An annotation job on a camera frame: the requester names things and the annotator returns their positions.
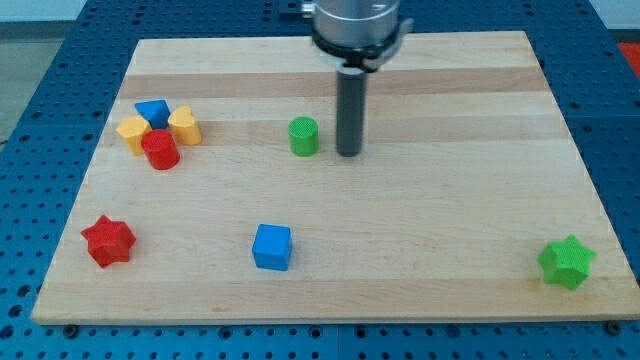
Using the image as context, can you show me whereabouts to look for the green cylinder block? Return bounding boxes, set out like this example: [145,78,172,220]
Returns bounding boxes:
[288,117,319,157]

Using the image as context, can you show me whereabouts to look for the blue triangle block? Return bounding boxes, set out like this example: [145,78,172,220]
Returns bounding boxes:
[134,99,170,130]

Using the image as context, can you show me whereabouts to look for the yellow pentagon block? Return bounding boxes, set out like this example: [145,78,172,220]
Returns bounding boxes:
[116,115,152,156]

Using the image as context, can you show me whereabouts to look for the yellow heart block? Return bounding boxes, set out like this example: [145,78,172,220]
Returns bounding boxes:
[168,106,202,146]

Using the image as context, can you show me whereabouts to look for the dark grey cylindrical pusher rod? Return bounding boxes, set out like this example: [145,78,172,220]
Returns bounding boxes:
[336,72,367,157]

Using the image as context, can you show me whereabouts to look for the green star block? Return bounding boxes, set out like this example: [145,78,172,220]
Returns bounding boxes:
[537,234,597,291]

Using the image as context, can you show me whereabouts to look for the red cylinder block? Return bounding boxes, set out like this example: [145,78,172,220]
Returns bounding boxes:
[141,129,180,170]

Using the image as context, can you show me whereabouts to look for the wooden board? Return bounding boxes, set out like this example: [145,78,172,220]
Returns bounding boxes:
[32,31,639,325]

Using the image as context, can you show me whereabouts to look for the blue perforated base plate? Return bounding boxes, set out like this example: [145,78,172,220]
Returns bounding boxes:
[1,1,639,359]

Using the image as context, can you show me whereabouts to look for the red star block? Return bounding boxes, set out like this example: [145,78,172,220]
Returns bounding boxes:
[81,215,136,268]

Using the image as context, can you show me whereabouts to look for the blue cube block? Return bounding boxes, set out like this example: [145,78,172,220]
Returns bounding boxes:
[252,224,293,271]

